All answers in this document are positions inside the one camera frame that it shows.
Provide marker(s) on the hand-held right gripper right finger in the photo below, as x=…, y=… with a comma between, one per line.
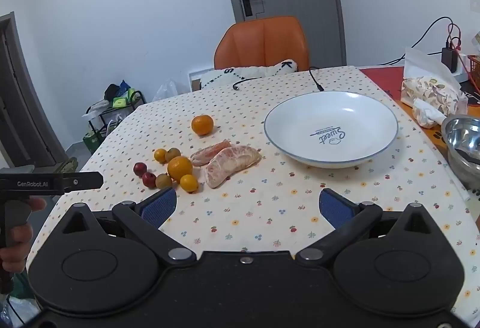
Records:
x=335, y=209

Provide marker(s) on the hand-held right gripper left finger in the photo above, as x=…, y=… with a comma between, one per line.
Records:
x=161, y=206

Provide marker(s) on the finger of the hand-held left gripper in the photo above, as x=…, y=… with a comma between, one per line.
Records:
x=84, y=181

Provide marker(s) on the small red fruit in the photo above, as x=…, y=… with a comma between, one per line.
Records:
x=149, y=179
x=140, y=168

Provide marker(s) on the round orange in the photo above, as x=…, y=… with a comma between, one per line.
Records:
x=180, y=168
x=202, y=124

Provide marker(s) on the small yellow fruit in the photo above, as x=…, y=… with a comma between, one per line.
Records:
x=160, y=155
x=189, y=183

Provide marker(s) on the small brown-green fruit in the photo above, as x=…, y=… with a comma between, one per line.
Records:
x=173, y=153
x=163, y=181

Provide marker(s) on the white plate with blue rim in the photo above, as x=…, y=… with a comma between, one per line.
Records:
x=300, y=125

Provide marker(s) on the person's left hand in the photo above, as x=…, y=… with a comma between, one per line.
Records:
x=18, y=249

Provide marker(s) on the small peeled pomelo piece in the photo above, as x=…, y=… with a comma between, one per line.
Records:
x=208, y=154

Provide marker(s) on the floral tablecloth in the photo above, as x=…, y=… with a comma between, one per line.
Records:
x=262, y=200

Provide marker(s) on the green packets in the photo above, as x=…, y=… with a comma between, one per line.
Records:
x=122, y=99

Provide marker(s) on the clear plastic bag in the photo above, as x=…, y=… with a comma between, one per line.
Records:
x=168, y=91

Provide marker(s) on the white framed board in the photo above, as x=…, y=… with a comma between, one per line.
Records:
x=195, y=78

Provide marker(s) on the red printed table mat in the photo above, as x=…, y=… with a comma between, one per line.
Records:
x=386, y=82

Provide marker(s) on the steel bowl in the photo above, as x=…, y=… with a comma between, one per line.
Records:
x=463, y=140

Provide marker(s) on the floral tissue pack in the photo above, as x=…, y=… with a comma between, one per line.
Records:
x=431, y=97

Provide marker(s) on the white pillow with black pattern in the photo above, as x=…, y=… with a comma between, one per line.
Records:
x=247, y=73

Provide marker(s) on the orange chair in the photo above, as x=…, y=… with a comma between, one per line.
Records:
x=262, y=42

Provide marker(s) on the black charger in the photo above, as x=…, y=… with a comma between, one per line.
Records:
x=449, y=59

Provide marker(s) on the white power strip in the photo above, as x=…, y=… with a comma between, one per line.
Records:
x=464, y=69

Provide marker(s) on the red plastic basket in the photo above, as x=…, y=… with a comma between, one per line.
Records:
x=474, y=72

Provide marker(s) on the dark door frame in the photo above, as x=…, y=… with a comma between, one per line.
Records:
x=22, y=95

